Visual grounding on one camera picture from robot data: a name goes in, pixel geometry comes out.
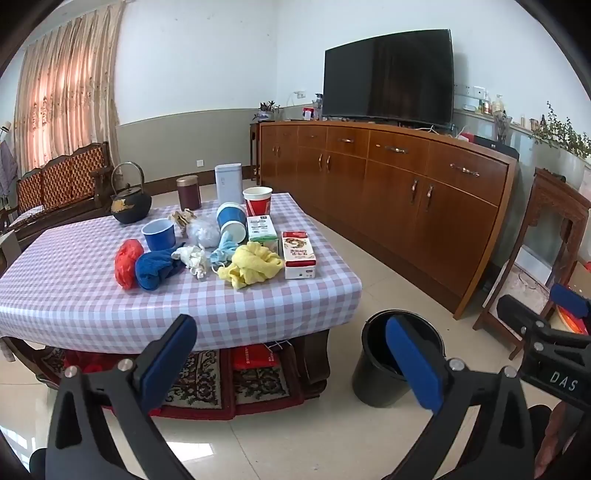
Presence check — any pale side cabinet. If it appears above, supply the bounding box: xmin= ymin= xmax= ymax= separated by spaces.
xmin=0 ymin=228 xmax=21 ymax=278

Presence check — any green and white box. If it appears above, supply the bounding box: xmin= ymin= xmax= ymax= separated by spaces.
xmin=246 ymin=215 xmax=281 ymax=252

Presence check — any green plant in white pot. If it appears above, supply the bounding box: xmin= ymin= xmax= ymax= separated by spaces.
xmin=531 ymin=102 xmax=591 ymax=185

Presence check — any beige patterned curtain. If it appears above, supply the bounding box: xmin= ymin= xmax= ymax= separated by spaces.
xmin=13 ymin=0 xmax=127 ymax=174

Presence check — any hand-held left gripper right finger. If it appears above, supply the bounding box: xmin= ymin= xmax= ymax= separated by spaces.
xmin=385 ymin=315 xmax=548 ymax=480

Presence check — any wooden bench with cushions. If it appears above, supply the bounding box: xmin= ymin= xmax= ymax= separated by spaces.
xmin=0 ymin=141 xmax=114 ymax=236

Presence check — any red and white box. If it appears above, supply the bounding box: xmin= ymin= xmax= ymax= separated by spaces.
xmin=281 ymin=231 xmax=318 ymax=280

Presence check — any purple checked tablecloth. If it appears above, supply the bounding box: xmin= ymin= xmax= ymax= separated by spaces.
xmin=0 ymin=193 xmax=363 ymax=356

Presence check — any clear plastic bag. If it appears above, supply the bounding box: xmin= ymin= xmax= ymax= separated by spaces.
xmin=187 ymin=218 xmax=221 ymax=247

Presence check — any white glove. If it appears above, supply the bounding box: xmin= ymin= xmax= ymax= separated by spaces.
xmin=172 ymin=244 xmax=209 ymax=280

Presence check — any long wooden sideboard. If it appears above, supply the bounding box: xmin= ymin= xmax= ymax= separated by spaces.
xmin=256 ymin=119 xmax=520 ymax=320

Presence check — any tall blue paper cup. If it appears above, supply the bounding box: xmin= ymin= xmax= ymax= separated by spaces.
xmin=216 ymin=202 xmax=247 ymax=244

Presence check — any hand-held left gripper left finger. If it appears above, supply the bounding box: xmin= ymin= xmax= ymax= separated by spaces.
xmin=44 ymin=314 xmax=199 ymax=480

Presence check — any red paper cup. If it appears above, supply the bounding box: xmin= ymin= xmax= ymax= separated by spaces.
xmin=242 ymin=186 xmax=273 ymax=217

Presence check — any black speaker box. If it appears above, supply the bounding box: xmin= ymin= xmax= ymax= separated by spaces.
xmin=475 ymin=136 xmax=519 ymax=160

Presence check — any person's right hand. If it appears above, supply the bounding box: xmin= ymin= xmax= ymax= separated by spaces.
xmin=546 ymin=402 xmax=583 ymax=466

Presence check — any carved wooden side stand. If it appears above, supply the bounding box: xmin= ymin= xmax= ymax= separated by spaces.
xmin=473 ymin=167 xmax=591 ymax=361

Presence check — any cardboard box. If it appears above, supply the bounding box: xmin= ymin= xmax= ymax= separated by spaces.
xmin=570 ymin=261 xmax=591 ymax=296

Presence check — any black plastic bucket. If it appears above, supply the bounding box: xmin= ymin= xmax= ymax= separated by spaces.
xmin=352 ymin=310 xmax=446 ymax=408

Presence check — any yellow cloth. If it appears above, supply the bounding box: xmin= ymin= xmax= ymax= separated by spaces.
xmin=217 ymin=242 xmax=284 ymax=290

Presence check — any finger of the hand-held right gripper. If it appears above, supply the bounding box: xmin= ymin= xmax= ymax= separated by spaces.
xmin=551 ymin=282 xmax=591 ymax=320
xmin=497 ymin=294 xmax=555 ymax=337

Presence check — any dark wooden plant stand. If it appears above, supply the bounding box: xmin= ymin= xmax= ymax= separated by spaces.
xmin=250 ymin=122 xmax=262 ymax=182

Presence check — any white tin canister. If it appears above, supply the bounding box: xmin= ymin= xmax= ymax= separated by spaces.
xmin=215 ymin=163 xmax=244 ymax=207

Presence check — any red patterned rug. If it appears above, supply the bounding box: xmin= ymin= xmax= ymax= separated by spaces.
xmin=34 ymin=344 xmax=305 ymax=421

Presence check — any red printed bag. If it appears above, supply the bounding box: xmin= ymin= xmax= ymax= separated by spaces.
xmin=231 ymin=345 xmax=281 ymax=371

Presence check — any blue face mask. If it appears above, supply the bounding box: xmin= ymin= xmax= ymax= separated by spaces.
xmin=210 ymin=233 xmax=238 ymax=271

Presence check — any coat rack with clothes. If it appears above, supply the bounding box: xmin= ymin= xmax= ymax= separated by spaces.
xmin=0 ymin=121 xmax=17 ymax=199

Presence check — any tan paper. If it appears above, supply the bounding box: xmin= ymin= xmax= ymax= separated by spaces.
xmin=168 ymin=209 xmax=198 ymax=228

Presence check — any black flat television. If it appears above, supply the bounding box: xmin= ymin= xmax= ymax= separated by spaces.
xmin=322 ymin=28 xmax=454 ymax=130

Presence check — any blue cloth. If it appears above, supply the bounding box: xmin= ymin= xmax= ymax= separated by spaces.
xmin=135 ymin=244 xmax=185 ymax=291

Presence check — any small blue paper cup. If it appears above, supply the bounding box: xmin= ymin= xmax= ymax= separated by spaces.
xmin=141 ymin=219 xmax=177 ymax=251

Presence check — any red plastic bag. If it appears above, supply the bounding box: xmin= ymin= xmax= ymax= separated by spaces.
xmin=115 ymin=239 xmax=145 ymax=290

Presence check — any black cast iron teapot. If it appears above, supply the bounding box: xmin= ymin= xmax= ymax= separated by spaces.
xmin=110 ymin=161 xmax=153 ymax=225

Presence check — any brown round canister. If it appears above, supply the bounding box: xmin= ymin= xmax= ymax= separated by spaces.
xmin=176 ymin=176 xmax=202 ymax=212

